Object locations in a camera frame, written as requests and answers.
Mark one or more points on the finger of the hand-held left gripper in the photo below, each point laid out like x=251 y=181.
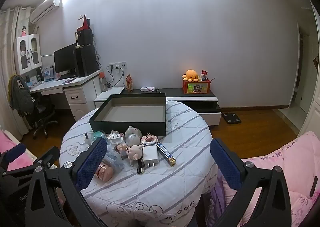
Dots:
x=15 y=153
x=48 y=155

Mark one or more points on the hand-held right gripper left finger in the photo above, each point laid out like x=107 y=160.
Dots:
x=92 y=164

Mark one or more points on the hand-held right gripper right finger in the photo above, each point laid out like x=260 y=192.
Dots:
x=225 y=167

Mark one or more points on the grey cat plush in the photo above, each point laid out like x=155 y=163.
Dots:
x=133 y=130

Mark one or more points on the white crumpled cloth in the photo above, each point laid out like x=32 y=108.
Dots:
x=148 y=89

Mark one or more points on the white glass-door cabinet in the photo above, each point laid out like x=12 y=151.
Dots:
x=35 y=51

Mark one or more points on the silver round capsule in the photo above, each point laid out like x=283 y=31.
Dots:
x=132 y=139

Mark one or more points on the black office chair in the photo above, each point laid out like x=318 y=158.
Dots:
x=42 y=114

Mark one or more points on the pink pixel block donut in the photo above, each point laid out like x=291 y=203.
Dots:
x=149 y=139

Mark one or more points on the pink fleece blanket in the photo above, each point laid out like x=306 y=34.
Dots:
x=5 y=139

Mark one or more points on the black pen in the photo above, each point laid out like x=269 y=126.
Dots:
x=140 y=167

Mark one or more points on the dark grey jacket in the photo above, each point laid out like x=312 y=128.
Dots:
x=21 y=94

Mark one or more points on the blue white box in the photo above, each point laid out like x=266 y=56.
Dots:
x=48 y=73

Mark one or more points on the white charger plug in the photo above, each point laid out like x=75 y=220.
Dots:
x=150 y=155

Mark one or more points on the grey bottle orange cap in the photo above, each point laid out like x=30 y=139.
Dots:
x=103 y=83

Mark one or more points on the black computer monitor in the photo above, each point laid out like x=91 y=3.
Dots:
x=65 y=60

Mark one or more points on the small pink doll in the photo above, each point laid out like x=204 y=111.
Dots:
x=24 y=31

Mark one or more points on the black shallow box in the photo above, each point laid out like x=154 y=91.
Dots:
x=105 y=123

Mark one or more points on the red white card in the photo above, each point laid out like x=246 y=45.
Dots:
x=204 y=73

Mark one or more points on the white plug adapter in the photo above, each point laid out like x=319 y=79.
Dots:
x=115 y=138

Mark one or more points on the clear plastic packet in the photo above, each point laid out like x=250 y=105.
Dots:
x=112 y=159

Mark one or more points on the white wall outlet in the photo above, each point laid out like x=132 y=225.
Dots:
x=118 y=65

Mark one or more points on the black computer tower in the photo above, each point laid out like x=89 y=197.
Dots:
x=86 y=61

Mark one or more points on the small blue box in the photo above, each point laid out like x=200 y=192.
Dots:
x=163 y=151

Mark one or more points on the small brown figure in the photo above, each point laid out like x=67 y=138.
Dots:
x=129 y=84

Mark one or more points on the black bathroom scale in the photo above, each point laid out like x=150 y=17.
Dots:
x=231 y=118

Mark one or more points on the orange octopus plush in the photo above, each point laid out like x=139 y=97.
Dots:
x=191 y=74

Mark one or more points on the black speaker box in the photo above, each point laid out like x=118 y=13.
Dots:
x=85 y=38

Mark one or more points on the white air conditioner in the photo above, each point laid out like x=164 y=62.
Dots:
x=46 y=9

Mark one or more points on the white wardrobe door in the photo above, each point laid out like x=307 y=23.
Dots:
x=315 y=106

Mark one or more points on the pink gold bottle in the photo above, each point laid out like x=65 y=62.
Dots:
x=105 y=172

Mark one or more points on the red printed toy box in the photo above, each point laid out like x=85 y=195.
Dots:
x=196 y=88

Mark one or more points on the pink printed blanket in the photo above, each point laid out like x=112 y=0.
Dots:
x=287 y=156

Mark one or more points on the pink pig figurine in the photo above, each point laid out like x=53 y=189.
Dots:
x=133 y=153

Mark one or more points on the white desk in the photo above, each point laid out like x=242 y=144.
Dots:
x=82 y=101

